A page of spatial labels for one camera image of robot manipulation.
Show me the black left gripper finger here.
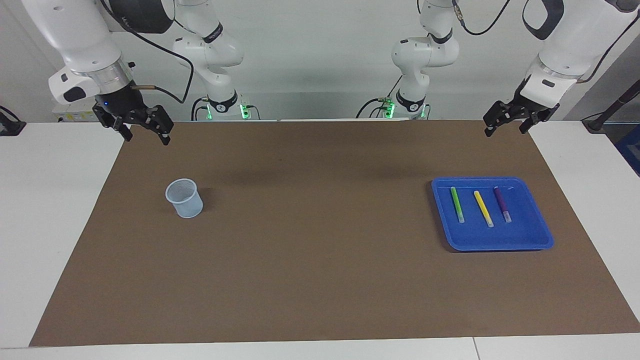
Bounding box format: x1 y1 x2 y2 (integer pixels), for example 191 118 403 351
483 101 521 137
519 106 560 134

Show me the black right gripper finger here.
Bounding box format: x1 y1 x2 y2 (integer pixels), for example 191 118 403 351
132 105 174 146
93 106 134 142

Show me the purple pen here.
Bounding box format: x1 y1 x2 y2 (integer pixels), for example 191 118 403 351
493 186 513 224

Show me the yellow pen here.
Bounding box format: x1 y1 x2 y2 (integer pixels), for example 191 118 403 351
473 190 495 228

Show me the green pen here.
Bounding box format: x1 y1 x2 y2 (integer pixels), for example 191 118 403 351
450 186 466 224

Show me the white power strip box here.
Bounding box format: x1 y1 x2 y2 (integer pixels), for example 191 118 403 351
52 111 97 123

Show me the black stand pole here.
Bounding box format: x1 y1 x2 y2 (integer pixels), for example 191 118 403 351
581 77 640 133

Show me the translucent plastic cup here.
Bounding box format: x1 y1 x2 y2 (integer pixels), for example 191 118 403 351
165 178 204 219

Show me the blue box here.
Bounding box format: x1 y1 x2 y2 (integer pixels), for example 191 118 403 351
614 125 640 177

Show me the black table clamp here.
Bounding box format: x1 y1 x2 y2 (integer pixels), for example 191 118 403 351
0 106 27 137

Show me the blue plastic tray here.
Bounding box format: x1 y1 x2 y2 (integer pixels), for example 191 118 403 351
431 176 555 252

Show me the brown table mat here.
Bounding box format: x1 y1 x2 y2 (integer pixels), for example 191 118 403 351
29 120 640 347

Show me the black right base cable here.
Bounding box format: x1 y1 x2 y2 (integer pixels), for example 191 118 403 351
191 97 261 121

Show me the black base cable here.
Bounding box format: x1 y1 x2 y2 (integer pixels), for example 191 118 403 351
191 97 261 121
356 75 431 120

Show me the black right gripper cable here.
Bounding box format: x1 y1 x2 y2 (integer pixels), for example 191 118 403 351
100 0 195 105

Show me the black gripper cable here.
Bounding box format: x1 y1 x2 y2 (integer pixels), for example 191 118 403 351
100 0 195 105
452 0 640 84

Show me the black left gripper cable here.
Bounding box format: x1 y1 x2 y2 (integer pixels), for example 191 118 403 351
452 0 640 84

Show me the black left base cable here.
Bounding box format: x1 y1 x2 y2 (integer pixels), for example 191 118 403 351
356 75 431 120

